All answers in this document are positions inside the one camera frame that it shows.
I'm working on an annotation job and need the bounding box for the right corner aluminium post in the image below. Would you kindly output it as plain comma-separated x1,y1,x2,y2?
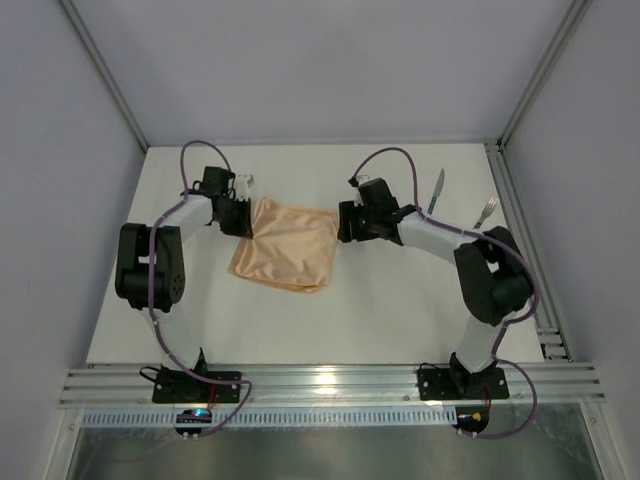
497,0,592,150

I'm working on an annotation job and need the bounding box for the right side aluminium rail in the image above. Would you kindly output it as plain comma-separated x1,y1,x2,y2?
484,141,573,362

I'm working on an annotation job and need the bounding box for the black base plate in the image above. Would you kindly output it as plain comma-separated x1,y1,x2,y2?
152,368,242,404
416,363,510,401

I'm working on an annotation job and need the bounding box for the corner aluminium post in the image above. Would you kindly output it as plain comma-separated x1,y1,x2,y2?
497,0,592,150
54,0,150,153

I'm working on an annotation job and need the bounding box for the front aluminium rail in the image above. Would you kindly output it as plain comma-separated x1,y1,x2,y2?
57,362,605,409

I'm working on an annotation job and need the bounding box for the aluminium rail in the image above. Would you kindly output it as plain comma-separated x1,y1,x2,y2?
484,141,573,362
57,362,605,409

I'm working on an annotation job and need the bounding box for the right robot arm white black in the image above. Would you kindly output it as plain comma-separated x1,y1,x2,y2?
338,178,534,401

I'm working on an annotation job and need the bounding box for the green handled fork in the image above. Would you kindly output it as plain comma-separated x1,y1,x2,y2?
474,196,499,229

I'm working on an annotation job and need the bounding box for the beige satin napkin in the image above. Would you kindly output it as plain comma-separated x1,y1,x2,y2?
228,198,339,293

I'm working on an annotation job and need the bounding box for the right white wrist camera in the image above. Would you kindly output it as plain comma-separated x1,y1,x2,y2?
348,175,371,206

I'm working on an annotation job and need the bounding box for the left controller board with led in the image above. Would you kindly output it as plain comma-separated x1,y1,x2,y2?
174,408,212,438

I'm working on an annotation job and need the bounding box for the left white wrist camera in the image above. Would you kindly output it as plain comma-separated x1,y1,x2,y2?
233,174,255,202

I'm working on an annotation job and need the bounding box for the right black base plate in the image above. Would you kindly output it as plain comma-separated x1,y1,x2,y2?
416,363,510,401

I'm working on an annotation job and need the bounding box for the slotted grey cable duct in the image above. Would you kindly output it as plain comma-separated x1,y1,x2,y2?
81,405,456,429

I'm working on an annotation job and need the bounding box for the green handled knife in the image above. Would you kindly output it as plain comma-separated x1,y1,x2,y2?
427,168,446,215

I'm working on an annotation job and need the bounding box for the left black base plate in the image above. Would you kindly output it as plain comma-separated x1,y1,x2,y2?
152,368,242,404

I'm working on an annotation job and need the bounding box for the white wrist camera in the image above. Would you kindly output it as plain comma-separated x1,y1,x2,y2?
348,175,371,206
233,174,255,202

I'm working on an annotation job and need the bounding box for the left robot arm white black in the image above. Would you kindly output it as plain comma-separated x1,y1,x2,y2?
115,167,255,380

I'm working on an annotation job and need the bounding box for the left corner aluminium post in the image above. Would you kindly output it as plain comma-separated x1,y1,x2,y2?
54,0,150,153

